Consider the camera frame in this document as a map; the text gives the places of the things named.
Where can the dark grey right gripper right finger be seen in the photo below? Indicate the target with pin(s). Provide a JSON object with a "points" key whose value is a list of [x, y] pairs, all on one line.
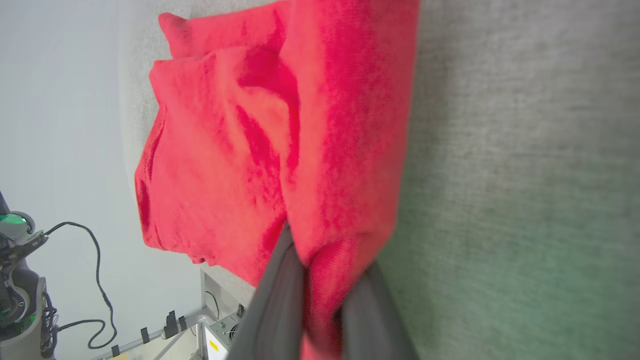
{"points": [[372, 320]]}

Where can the white metal equipment box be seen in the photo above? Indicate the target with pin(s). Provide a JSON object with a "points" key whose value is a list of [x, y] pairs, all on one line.
{"points": [[220, 320]]}

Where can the grey fabric sofa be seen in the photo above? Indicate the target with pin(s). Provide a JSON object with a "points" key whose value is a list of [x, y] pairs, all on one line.
{"points": [[525, 175]]}

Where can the aluminium frame rail with clips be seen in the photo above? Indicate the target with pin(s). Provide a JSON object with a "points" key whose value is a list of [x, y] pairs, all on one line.
{"points": [[150, 337]]}

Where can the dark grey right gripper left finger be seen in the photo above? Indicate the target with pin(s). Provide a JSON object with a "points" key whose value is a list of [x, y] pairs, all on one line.
{"points": [[275, 310]]}

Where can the red and white jersey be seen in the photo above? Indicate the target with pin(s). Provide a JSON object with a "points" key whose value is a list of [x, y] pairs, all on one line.
{"points": [[325, 125]]}

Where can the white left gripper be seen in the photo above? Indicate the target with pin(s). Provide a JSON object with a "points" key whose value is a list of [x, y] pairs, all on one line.
{"points": [[17, 232]]}

